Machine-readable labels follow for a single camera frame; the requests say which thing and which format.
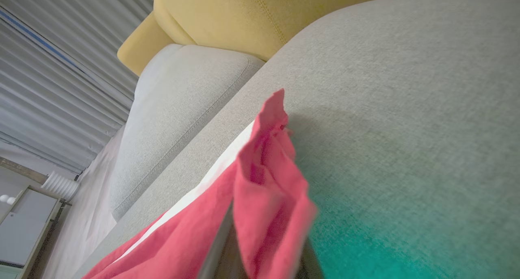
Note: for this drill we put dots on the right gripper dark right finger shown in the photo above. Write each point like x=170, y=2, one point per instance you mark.
x=310, y=271

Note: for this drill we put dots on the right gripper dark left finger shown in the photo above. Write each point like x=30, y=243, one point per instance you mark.
x=221, y=262

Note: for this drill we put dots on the red shorts white stripes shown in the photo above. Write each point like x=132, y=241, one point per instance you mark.
x=268, y=197

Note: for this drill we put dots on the grey sofa seat cushion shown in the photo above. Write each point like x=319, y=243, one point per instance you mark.
x=174, y=120

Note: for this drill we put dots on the white ribbed cylinder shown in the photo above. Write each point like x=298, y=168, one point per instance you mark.
x=61, y=185

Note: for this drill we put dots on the large grey sofa seat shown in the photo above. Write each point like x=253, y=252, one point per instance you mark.
x=406, y=108

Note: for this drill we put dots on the low grey sideboard cabinet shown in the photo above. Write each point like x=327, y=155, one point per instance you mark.
x=24, y=230

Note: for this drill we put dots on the small white ornament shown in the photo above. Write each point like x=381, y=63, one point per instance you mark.
x=10, y=199

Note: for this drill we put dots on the grey pleated curtain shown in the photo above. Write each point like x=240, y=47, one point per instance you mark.
x=48, y=88

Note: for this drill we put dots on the large yellow sofa back cushion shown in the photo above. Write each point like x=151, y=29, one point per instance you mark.
x=243, y=15

